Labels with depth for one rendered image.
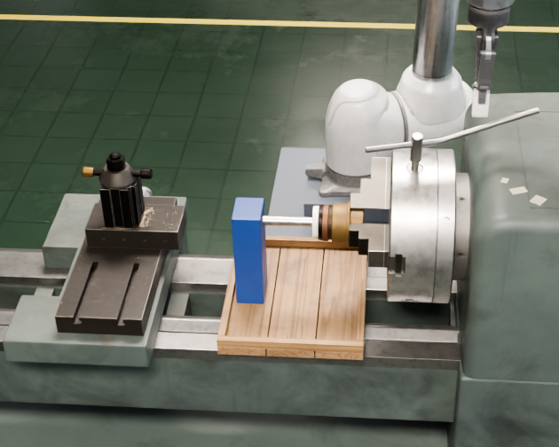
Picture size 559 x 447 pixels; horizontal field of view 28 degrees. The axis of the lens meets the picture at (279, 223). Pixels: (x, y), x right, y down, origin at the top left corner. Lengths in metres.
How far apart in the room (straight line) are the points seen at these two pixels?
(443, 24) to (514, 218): 0.80
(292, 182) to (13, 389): 0.97
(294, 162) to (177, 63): 2.21
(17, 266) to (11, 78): 2.71
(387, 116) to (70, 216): 0.81
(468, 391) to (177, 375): 0.61
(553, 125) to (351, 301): 0.56
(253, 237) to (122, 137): 2.46
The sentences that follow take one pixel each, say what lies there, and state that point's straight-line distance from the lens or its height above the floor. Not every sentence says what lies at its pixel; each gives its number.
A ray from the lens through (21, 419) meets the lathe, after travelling 2.72.
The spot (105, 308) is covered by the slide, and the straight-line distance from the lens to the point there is 2.30.
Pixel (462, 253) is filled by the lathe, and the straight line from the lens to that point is 2.21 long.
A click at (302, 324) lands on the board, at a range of 2.35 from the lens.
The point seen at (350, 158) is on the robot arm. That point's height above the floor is 0.91.
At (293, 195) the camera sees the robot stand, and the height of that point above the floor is 0.75.
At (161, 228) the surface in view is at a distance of 2.41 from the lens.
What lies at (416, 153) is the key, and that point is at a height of 1.28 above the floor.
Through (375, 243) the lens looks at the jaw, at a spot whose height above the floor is 1.11.
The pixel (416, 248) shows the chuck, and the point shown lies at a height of 1.13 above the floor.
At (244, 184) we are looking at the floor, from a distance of 4.34.
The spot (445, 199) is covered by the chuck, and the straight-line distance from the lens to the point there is 2.15.
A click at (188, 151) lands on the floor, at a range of 4.57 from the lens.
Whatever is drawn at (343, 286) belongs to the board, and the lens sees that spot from 2.44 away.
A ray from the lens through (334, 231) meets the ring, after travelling 2.26.
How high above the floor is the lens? 2.44
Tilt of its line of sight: 36 degrees down
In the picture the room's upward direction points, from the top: 2 degrees counter-clockwise
